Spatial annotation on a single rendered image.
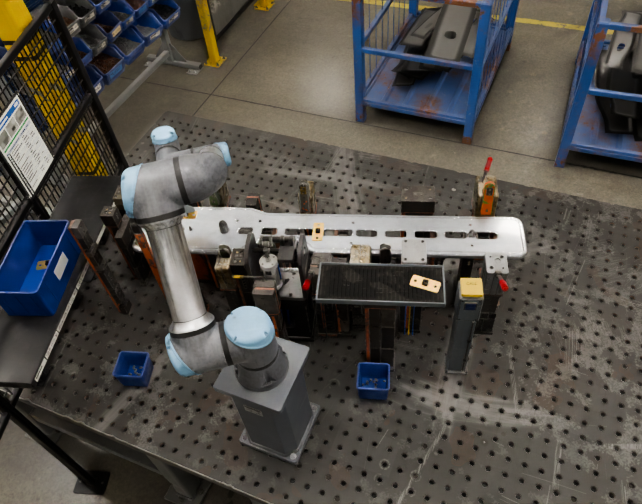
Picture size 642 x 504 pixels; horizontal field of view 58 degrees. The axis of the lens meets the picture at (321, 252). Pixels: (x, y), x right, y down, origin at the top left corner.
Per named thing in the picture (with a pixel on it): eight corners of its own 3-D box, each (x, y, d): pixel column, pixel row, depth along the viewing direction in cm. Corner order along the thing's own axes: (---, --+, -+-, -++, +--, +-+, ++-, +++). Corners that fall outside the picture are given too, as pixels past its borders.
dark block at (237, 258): (267, 319, 220) (248, 247, 188) (264, 335, 215) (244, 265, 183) (254, 318, 220) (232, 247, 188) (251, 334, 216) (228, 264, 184)
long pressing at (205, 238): (520, 212, 205) (521, 209, 204) (529, 262, 191) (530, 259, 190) (147, 207, 222) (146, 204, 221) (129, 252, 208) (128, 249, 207)
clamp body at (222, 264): (258, 309, 223) (239, 247, 195) (252, 335, 216) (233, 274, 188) (234, 308, 224) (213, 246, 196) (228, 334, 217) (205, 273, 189)
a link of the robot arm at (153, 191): (235, 373, 144) (176, 156, 131) (175, 388, 143) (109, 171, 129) (234, 354, 156) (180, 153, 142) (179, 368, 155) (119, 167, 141)
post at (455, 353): (466, 355, 204) (483, 280, 170) (467, 374, 199) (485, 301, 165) (444, 354, 204) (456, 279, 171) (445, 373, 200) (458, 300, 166)
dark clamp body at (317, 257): (343, 311, 220) (338, 246, 190) (341, 342, 211) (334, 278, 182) (315, 310, 221) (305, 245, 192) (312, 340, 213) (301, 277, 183)
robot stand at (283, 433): (296, 465, 184) (279, 412, 153) (239, 443, 190) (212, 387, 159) (321, 408, 195) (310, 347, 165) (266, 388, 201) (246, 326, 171)
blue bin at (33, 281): (84, 244, 207) (69, 219, 197) (54, 316, 187) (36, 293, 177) (40, 244, 208) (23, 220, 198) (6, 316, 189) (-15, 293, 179)
